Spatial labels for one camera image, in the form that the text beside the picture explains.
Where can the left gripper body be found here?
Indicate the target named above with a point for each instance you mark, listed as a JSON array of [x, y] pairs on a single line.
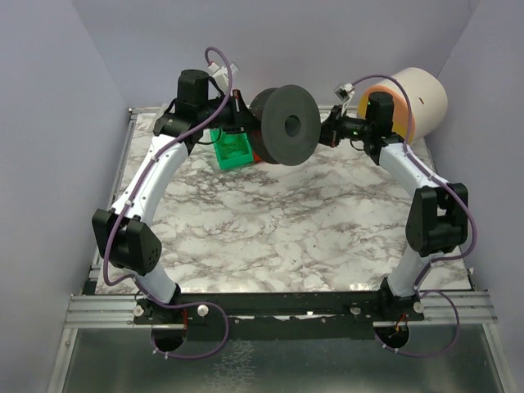
[[238, 113]]

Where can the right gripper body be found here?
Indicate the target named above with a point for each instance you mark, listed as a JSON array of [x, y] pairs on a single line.
[[333, 128]]

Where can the black spool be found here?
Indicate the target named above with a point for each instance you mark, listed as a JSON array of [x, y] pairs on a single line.
[[290, 125]]

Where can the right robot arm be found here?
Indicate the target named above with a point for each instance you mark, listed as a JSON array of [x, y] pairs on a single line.
[[437, 222]]

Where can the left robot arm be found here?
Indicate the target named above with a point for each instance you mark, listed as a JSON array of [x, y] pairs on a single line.
[[126, 242]]

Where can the green plastic bin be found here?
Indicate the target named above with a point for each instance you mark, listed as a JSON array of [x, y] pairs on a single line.
[[231, 150]]

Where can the large cylinder drum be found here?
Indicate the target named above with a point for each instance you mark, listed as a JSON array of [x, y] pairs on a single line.
[[427, 97]]

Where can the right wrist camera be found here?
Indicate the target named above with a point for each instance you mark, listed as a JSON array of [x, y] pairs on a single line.
[[345, 94]]

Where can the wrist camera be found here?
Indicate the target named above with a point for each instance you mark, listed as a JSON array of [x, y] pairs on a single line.
[[219, 74], [345, 94]]

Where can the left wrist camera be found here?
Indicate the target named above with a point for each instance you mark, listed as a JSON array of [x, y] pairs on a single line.
[[219, 74]]

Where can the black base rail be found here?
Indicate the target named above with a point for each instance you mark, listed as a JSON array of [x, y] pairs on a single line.
[[278, 316]]

